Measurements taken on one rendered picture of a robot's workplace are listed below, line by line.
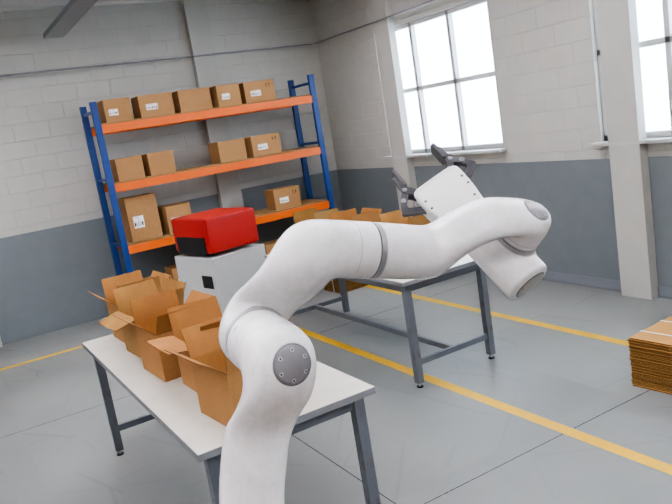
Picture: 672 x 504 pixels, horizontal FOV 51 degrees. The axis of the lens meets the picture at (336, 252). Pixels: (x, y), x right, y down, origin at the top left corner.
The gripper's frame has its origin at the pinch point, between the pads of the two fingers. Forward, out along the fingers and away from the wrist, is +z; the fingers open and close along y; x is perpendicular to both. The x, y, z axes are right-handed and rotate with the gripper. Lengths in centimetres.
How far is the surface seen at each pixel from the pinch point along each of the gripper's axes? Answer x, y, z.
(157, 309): -222, -86, 136
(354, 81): -621, 224, 481
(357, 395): -177, -29, 20
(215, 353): -169, -68, 70
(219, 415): -162, -79, 43
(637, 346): -326, 132, -19
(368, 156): -676, 186, 408
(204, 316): -199, -66, 104
